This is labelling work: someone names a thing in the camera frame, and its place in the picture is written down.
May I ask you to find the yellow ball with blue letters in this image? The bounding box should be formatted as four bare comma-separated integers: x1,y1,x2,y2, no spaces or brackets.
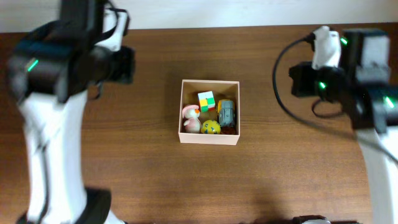
201,119,221,134

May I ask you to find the grey and yellow toy truck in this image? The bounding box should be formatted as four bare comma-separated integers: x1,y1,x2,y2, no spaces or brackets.
217,100,236,128

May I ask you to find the right black cable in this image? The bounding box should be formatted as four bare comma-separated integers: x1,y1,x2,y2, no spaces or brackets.
272,32,398,164

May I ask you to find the orange ribbed plastic ball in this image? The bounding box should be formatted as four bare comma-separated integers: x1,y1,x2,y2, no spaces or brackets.
221,126,236,135

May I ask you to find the multicoloured puzzle cube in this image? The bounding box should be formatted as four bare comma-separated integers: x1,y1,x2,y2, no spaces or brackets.
198,91,216,113

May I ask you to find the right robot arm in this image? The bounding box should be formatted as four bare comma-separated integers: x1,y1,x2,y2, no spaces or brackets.
289,26,397,223

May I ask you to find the pink and white duck toy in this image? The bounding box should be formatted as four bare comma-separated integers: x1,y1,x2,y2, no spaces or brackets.
182,105,201,134

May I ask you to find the white cardboard box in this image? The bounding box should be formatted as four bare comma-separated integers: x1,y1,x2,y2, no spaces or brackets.
178,80,241,145

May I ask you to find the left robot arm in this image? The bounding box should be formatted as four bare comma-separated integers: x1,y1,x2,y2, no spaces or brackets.
6,0,135,223

